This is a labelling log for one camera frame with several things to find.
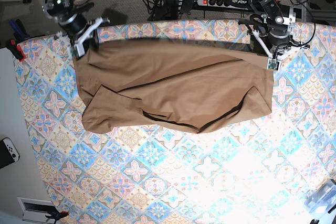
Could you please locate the clear plastic box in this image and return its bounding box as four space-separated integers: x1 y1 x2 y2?
304 179 335 219

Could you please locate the white power strip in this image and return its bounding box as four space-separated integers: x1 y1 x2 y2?
196 0 249 10

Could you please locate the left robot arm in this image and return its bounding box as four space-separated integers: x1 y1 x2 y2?
248 0 312 62

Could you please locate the black orange clamp bottom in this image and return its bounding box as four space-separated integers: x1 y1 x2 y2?
45 211 69 223

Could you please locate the game console with white controller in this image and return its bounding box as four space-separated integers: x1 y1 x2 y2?
0 137 20 169

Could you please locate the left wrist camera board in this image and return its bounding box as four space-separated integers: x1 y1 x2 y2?
267 58 280 71

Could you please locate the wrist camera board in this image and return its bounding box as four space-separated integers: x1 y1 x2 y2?
267 58 280 71
70 43 86 57

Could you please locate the brown t-shirt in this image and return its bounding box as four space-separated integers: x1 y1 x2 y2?
73 39 274 134

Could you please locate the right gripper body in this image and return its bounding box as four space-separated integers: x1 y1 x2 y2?
54 14 110 48

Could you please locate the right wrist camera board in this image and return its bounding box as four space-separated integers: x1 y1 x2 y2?
70 43 86 57

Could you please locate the blue black clamp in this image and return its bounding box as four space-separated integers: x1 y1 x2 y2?
9 19 30 42

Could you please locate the red black clamp left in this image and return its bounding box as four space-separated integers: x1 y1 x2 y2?
5 39 26 62

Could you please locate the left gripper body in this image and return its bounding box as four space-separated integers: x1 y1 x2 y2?
246 24 310 60

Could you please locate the white floor vent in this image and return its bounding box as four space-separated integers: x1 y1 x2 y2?
17 197 57 223

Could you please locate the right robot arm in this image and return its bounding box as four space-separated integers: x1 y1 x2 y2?
43 0 110 57

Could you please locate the patterned tablecloth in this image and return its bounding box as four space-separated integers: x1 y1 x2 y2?
14 23 335 223

